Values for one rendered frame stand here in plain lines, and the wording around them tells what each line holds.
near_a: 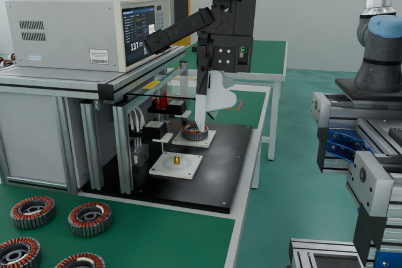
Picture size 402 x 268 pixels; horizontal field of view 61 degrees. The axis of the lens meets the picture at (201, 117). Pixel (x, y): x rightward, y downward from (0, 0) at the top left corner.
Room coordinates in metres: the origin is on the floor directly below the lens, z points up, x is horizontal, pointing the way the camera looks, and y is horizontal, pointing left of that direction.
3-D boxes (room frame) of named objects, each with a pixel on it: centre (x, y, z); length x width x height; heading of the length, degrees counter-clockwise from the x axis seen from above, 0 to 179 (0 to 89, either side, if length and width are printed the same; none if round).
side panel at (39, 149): (0.96, 0.52, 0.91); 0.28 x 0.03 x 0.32; 76
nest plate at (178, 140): (1.29, 0.03, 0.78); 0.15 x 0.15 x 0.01; 76
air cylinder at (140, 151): (1.09, 0.22, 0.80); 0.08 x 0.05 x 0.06; 166
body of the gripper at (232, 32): (0.53, -0.04, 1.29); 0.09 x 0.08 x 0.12; 86
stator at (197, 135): (1.29, 0.03, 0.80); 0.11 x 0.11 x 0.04
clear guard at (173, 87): (1.05, 0.09, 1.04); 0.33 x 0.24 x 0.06; 76
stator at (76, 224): (0.77, 0.30, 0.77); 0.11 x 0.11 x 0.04
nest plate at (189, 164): (1.06, 0.08, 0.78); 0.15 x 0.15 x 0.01; 76
